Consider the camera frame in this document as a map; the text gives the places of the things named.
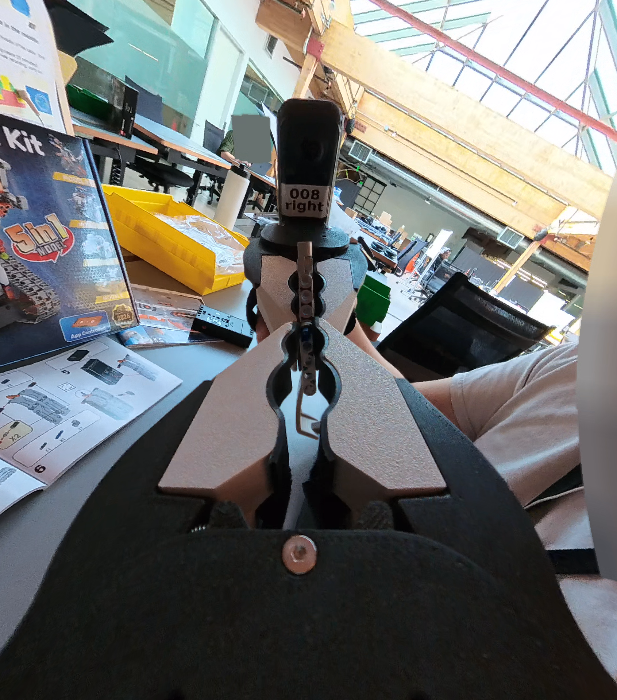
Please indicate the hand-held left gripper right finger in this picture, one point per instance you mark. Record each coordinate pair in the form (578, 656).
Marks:
(385, 437)

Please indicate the white assembly instruction booklet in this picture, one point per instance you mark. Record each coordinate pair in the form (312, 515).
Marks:
(67, 404)

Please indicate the yellow plastic bin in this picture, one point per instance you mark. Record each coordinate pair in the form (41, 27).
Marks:
(138, 229)

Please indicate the small black carton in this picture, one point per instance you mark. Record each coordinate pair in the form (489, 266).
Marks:
(125, 109)

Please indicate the blue robot kit box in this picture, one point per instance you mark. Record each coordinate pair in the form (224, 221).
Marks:
(40, 246)

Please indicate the white bottle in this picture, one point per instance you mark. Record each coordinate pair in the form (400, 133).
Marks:
(231, 197)

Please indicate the green plastic bin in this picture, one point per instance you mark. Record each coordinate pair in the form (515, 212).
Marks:
(373, 298)
(89, 103)

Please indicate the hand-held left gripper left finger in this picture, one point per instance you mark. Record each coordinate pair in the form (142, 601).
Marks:
(221, 437)

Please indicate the wooden office desk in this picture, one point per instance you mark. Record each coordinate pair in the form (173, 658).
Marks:
(117, 139)
(188, 146)

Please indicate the clear plastic parts bags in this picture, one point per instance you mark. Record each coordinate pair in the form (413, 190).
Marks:
(199, 240)

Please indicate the brown board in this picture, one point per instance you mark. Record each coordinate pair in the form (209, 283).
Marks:
(166, 276)

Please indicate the colourful printed leaflet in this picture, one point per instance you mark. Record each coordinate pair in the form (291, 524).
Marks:
(166, 317)

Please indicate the black office chair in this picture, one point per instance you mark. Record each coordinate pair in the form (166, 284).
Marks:
(160, 172)

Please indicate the person's white shirt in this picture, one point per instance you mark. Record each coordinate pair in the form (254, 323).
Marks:
(511, 410)

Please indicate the black battery box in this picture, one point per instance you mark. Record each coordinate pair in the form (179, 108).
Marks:
(221, 327)

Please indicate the person's right hand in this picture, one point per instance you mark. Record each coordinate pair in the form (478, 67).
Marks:
(262, 331)

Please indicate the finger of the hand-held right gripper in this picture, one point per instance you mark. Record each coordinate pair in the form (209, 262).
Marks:
(275, 290)
(338, 290)

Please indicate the white printed instruction sheet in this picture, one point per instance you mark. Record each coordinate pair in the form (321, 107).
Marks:
(2, 54)

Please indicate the black mesh chair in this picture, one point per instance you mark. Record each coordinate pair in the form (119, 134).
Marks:
(461, 328)

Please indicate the grey building block assembly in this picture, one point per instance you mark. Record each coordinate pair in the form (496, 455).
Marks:
(305, 284)

